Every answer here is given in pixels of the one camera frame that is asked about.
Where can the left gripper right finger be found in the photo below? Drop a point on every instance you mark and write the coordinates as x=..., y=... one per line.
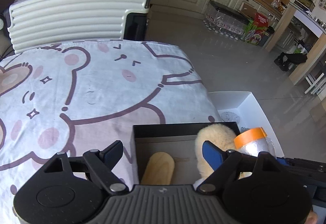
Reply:
x=224, y=165

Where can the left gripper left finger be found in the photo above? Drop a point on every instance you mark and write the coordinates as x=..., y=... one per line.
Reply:
x=100, y=165

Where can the beige plush toy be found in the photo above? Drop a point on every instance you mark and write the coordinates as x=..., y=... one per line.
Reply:
x=221, y=136

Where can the plastic roll with orange cap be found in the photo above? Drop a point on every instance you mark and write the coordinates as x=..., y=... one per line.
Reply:
x=253, y=141

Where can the wooden cylinder with brown tape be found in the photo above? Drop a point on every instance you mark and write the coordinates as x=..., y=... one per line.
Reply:
x=159, y=170

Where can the grey knitted pouch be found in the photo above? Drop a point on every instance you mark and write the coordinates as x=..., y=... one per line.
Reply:
x=228, y=116

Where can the black cardboard box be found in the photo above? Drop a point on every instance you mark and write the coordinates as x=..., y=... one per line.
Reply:
x=178, y=140

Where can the white cardboard tray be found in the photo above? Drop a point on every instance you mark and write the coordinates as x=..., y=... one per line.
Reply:
x=244, y=104

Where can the cartoon bear bed sheet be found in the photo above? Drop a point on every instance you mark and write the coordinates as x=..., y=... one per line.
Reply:
x=79, y=95

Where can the red green snack box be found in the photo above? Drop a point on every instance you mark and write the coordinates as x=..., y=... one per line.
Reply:
x=256, y=29

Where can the pack of water bottles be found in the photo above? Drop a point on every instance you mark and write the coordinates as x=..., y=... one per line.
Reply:
x=224, y=20

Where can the white ribbed suitcase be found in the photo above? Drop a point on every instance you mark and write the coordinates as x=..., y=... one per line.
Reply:
x=33, y=23

